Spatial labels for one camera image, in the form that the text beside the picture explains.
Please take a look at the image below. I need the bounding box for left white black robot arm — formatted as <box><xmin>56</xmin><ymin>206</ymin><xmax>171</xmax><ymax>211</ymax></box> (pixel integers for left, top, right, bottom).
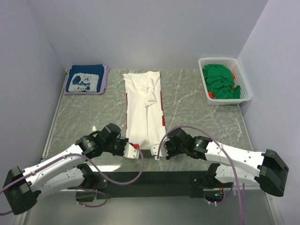
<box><xmin>1</xmin><ymin>123</ymin><xmax>128</xmax><ymax>215</ymax></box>

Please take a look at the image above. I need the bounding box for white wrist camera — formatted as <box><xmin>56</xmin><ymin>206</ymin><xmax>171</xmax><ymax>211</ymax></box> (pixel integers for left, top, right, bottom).
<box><xmin>123</xmin><ymin>142</ymin><xmax>140</xmax><ymax>159</ymax></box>
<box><xmin>150</xmin><ymin>144</ymin><xmax>167</xmax><ymax>160</ymax></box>

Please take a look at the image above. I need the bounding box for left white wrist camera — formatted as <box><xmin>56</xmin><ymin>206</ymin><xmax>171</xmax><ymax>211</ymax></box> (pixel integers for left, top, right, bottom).
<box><xmin>123</xmin><ymin>142</ymin><xmax>140</xmax><ymax>159</ymax></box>

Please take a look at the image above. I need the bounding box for green t-shirt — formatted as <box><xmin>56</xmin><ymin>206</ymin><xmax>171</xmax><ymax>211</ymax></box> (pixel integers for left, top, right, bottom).
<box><xmin>202</xmin><ymin>64</ymin><xmax>241</xmax><ymax>99</ymax></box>

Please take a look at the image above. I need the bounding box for aluminium extrusion rail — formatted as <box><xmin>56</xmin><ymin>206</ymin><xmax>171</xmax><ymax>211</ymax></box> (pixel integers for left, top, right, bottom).
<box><xmin>14</xmin><ymin>187</ymin><xmax>284</xmax><ymax>225</ymax></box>

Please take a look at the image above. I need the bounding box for white plastic basket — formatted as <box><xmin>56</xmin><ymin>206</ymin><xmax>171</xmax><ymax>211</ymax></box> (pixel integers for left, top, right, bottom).
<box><xmin>198</xmin><ymin>57</ymin><xmax>252</xmax><ymax>105</ymax></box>

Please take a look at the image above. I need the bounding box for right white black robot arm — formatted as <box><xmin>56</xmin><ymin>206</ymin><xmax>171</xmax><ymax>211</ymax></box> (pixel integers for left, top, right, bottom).
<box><xmin>165</xmin><ymin>126</ymin><xmax>289</xmax><ymax>197</ymax></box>

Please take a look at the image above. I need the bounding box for folded lilac t-shirt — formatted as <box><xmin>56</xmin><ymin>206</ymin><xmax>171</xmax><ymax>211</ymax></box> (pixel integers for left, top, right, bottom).
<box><xmin>63</xmin><ymin>65</ymin><xmax>111</xmax><ymax>96</ymax></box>

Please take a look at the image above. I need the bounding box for white t-shirt red print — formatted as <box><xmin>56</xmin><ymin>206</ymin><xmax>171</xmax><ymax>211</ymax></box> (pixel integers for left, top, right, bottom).
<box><xmin>123</xmin><ymin>71</ymin><xmax>166</xmax><ymax>150</ymax></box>

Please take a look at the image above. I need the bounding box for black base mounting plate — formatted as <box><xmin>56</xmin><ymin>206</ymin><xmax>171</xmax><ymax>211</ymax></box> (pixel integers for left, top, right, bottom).
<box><xmin>66</xmin><ymin>170</ymin><xmax>234</xmax><ymax>203</ymax></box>

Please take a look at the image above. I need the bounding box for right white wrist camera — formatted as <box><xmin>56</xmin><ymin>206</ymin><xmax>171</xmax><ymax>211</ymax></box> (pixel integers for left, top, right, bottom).
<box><xmin>150</xmin><ymin>144</ymin><xmax>167</xmax><ymax>160</ymax></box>

